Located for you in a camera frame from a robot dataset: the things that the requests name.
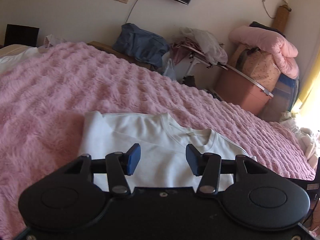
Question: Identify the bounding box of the white Nevada sweatshirt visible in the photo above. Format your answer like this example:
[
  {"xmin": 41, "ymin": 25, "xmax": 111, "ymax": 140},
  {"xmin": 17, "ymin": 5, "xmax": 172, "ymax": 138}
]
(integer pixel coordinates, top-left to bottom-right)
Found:
[{"xmin": 79, "ymin": 112, "xmax": 247, "ymax": 189}]

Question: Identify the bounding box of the pink clothes pile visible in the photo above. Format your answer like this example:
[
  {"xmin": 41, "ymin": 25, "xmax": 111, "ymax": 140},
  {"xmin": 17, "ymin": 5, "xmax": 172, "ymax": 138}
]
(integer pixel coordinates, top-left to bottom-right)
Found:
[{"xmin": 170, "ymin": 37, "xmax": 201, "ymax": 65}]

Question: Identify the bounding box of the terracotta storage box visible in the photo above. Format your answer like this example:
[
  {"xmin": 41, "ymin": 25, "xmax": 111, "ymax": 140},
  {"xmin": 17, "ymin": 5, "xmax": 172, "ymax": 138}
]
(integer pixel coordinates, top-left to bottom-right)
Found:
[{"xmin": 214, "ymin": 66, "xmax": 273, "ymax": 115}]

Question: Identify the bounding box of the pink fluffy blanket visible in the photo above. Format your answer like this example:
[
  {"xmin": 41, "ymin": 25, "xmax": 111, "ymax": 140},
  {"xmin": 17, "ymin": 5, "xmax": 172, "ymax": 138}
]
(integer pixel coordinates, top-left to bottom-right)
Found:
[{"xmin": 1, "ymin": 42, "xmax": 315, "ymax": 239}]

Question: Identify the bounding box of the white plastic bag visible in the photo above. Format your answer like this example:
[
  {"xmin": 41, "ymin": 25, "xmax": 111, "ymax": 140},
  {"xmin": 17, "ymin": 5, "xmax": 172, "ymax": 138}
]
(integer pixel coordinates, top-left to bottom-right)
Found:
[{"xmin": 163, "ymin": 59, "xmax": 176, "ymax": 81}]

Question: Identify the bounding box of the white crumpled cloth at right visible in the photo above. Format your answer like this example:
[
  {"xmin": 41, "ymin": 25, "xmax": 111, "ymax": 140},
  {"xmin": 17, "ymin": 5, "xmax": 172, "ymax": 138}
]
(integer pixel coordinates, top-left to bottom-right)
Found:
[{"xmin": 279, "ymin": 111, "xmax": 319, "ymax": 169}]

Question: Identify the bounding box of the blue transparent storage bin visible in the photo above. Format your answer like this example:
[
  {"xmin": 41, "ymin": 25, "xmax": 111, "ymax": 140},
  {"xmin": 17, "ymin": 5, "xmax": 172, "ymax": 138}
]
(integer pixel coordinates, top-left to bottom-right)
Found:
[{"xmin": 258, "ymin": 74, "xmax": 299, "ymax": 122}]

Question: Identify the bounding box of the white folding table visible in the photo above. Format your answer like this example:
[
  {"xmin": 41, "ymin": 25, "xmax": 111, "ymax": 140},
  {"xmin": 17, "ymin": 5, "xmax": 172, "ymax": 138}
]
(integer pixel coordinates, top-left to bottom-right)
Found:
[{"xmin": 181, "ymin": 44, "xmax": 228, "ymax": 83}]

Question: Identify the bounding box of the beige patterned storage bag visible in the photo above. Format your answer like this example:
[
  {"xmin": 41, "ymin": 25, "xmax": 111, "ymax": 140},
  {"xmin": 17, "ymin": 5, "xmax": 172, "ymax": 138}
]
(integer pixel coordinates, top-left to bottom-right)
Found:
[{"xmin": 228, "ymin": 44, "xmax": 281, "ymax": 92}]

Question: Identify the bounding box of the grey plastic bag on table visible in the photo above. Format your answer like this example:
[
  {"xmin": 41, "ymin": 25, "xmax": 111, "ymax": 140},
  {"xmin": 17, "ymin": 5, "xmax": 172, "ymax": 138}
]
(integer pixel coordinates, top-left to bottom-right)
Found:
[{"xmin": 180, "ymin": 27, "xmax": 228, "ymax": 65}]

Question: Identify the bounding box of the dark blue bag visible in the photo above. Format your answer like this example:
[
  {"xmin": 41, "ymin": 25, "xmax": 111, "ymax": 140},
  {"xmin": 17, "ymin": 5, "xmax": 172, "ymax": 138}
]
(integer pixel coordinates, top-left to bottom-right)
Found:
[{"xmin": 112, "ymin": 23, "xmax": 170, "ymax": 68}]

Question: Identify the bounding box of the pink folded quilt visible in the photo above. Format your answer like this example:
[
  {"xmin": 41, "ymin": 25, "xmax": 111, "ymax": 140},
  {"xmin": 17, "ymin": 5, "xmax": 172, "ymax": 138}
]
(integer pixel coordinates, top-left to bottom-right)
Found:
[{"xmin": 229, "ymin": 26, "xmax": 299, "ymax": 79}]

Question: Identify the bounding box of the white bedding at left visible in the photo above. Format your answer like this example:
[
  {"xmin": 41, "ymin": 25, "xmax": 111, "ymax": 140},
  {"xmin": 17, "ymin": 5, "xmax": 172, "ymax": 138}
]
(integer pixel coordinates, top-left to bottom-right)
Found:
[{"xmin": 0, "ymin": 44, "xmax": 48, "ymax": 74}]

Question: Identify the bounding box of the rolled bamboo mat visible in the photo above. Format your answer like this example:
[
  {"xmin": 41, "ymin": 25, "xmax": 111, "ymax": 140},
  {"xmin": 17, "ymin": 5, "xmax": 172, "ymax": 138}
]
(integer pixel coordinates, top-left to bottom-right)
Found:
[{"xmin": 271, "ymin": 4, "xmax": 292, "ymax": 33}]

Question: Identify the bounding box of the black box by wall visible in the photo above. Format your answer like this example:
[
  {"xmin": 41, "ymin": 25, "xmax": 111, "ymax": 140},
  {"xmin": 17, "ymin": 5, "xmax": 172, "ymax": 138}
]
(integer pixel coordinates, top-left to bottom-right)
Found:
[{"xmin": 4, "ymin": 24, "xmax": 40, "ymax": 47}]

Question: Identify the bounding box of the wall socket with cable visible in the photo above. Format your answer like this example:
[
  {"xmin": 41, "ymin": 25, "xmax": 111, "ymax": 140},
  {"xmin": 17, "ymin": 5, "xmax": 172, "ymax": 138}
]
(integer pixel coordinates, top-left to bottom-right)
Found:
[{"xmin": 260, "ymin": 0, "xmax": 276, "ymax": 20}]

